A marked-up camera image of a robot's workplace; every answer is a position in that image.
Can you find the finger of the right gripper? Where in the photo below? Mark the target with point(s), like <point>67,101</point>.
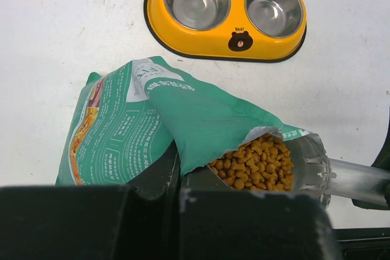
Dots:
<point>381,162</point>

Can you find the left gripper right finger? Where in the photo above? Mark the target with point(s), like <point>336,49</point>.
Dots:
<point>217,222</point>

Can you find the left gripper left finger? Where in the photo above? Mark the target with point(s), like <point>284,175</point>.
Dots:
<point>125,221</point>

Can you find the clear plastic scoop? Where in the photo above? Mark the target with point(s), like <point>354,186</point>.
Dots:
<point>320,176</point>

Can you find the green pet food bag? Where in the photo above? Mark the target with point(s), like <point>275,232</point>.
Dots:
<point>126,120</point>

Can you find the pet food kibble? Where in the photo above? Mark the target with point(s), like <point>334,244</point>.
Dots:
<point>264,164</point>

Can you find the yellow double bowl feeder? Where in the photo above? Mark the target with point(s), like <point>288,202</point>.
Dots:
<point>236,39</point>

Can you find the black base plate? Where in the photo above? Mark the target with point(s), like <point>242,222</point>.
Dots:
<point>364,243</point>

